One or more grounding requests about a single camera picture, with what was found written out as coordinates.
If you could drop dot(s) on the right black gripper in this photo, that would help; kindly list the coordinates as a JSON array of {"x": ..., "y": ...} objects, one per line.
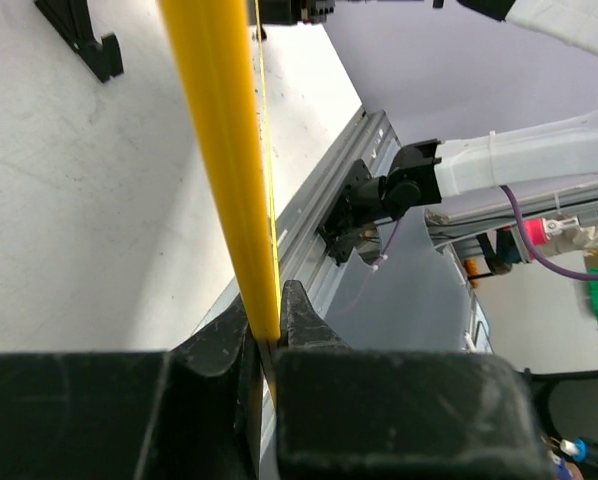
[{"x": 292, "y": 12}]

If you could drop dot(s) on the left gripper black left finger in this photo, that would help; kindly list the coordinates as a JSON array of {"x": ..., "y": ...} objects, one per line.
[{"x": 193, "y": 412}]

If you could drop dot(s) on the yellow framed whiteboard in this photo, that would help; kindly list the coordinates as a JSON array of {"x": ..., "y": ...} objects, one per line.
[{"x": 211, "y": 49}]

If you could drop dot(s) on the aluminium rail frame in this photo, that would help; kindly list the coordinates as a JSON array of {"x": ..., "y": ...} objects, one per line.
[{"x": 303, "y": 256}]

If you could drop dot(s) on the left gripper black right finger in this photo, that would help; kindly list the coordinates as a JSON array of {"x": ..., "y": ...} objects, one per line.
[{"x": 343, "y": 413}]

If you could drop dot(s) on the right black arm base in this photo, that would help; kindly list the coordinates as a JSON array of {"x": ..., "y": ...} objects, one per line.
[{"x": 349, "y": 220}]

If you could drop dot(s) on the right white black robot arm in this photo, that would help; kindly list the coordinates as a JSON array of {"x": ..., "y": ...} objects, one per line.
[{"x": 478, "y": 92}]

